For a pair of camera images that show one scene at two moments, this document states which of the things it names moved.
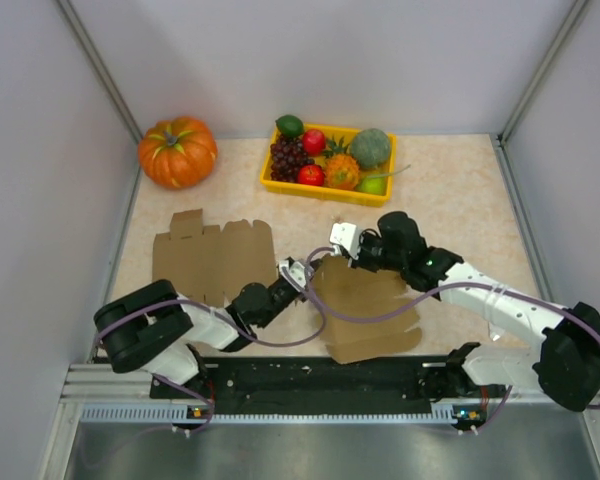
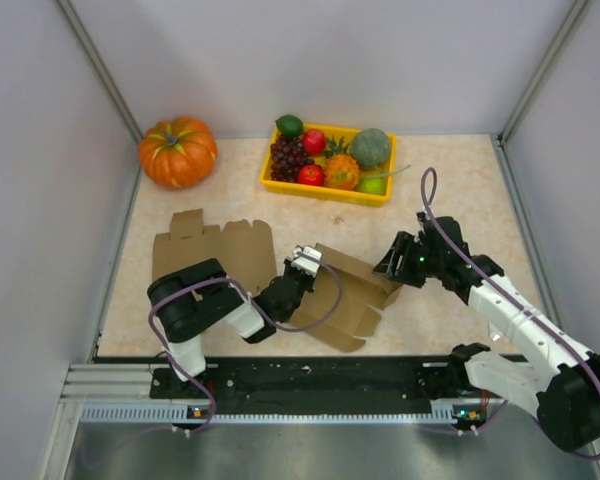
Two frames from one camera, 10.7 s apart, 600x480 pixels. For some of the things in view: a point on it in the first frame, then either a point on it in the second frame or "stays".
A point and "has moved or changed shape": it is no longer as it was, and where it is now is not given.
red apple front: [311, 174] stays
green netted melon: [371, 147] stays
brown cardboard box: [362, 292] has moved or changed shape
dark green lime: [290, 125] stays
